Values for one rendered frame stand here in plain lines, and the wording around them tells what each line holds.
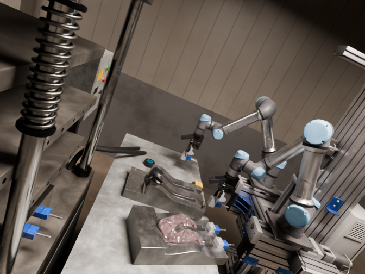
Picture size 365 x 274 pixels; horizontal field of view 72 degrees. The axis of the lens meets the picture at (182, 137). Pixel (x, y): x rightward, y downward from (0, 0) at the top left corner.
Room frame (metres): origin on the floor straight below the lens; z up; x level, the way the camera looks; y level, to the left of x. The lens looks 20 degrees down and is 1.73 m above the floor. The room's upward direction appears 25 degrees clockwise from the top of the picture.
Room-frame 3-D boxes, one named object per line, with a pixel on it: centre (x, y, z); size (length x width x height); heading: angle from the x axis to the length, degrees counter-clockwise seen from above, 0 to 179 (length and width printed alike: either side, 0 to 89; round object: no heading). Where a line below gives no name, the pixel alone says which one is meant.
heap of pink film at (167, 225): (1.06, -0.20, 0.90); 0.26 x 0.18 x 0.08; 118
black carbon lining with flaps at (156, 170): (1.38, -0.06, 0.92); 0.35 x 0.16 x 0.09; 101
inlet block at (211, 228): (1.24, -0.41, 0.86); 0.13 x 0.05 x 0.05; 118
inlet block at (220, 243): (1.14, -0.46, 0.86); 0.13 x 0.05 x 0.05; 118
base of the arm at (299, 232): (1.28, -0.78, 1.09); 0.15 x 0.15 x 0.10
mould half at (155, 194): (1.39, -0.05, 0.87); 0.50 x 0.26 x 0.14; 101
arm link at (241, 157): (1.38, -0.36, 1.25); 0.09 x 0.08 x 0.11; 58
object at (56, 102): (0.54, 0.34, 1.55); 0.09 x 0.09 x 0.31
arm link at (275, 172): (1.78, -0.71, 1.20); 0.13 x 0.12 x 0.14; 6
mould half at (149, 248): (1.06, -0.20, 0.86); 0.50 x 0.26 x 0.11; 118
